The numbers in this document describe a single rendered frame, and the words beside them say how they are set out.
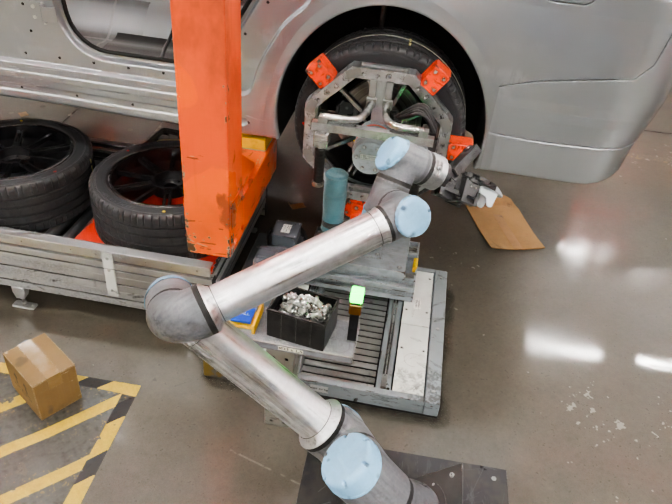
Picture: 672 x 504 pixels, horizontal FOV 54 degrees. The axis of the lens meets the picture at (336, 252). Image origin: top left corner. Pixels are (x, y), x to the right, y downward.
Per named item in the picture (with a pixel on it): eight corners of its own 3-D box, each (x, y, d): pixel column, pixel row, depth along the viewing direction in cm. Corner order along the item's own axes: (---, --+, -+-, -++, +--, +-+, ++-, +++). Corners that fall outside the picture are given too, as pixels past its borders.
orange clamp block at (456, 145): (446, 150, 249) (469, 154, 248) (445, 160, 242) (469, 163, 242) (449, 134, 245) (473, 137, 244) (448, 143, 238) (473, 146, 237)
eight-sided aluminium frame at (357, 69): (436, 204, 262) (462, 74, 229) (435, 213, 256) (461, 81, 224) (303, 184, 267) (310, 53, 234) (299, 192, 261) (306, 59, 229)
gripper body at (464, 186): (460, 208, 175) (425, 193, 170) (468, 178, 176) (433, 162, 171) (479, 207, 168) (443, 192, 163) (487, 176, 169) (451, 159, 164)
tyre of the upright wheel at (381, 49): (499, 114, 262) (389, -13, 241) (501, 140, 243) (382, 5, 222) (379, 203, 296) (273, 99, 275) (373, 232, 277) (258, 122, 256)
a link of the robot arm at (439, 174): (418, 153, 169) (441, 149, 161) (433, 160, 171) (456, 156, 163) (410, 186, 168) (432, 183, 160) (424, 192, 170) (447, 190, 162)
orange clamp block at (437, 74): (433, 88, 235) (451, 70, 231) (432, 97, 229) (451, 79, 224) (419, 75, 234) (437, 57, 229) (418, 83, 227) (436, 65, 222)
